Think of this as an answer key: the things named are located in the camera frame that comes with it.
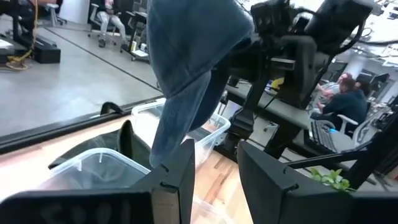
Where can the black rolling desk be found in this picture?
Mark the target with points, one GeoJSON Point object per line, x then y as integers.
{"type": "Point", "coordinates": [134, 28]}

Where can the blue denim cap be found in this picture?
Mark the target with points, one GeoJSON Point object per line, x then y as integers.
{"type": "Point", "coordinates": [192, 46]}

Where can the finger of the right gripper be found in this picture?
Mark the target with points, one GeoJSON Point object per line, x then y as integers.
{"type": "Point", "coordinates": [258, 49]}
{"type": "Point", "coordinates": [252, 71]}

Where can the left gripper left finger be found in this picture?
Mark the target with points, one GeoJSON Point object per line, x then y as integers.
{"type": "Point", "coordinates": [168, 186]}

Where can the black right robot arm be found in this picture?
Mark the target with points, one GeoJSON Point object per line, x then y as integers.
{"type": "Point", "coordinates": [339, 21]}

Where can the clear plastic container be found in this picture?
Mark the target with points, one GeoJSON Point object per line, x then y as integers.
{"type": "Point", "coordinates": [214, 130]}
{"type": "Point", "coordinates": [93, 165]}

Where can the black floor box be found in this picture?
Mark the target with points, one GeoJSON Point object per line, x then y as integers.
{"type": "Point", "coordinates": [46, 53]}

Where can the black backlit keyboard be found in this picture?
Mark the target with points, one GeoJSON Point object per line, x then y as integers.
{"type": "Point", "coordinates": [321, 137]}

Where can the green leafy plant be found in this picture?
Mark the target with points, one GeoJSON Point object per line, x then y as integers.
{"type": "Point", "coordinates": [334, 180]}

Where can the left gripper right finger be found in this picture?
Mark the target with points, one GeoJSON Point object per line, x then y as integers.
{"type": "Point", "coordinates": [273, 193]}

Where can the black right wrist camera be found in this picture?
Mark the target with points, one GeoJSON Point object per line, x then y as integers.
{"type": "Point", "coordinates": [267, 15]}

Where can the white office chair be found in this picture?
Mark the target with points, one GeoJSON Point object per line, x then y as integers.
{"type": "Point", "coordinates": [346, 119]}
{"type": "Point", "coordinates": [93, 18]}

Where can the black frame clamp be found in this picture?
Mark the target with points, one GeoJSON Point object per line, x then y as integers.
{"type": "Point", "coordinates": [112, 107]}

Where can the dark grey desk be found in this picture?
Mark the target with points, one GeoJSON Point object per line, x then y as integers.
{"type": "Point", "coordinates": [295, 116]}

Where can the dark green cap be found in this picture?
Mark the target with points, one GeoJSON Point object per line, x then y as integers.
{"type": "Point", "coordinates": [136, 149]}

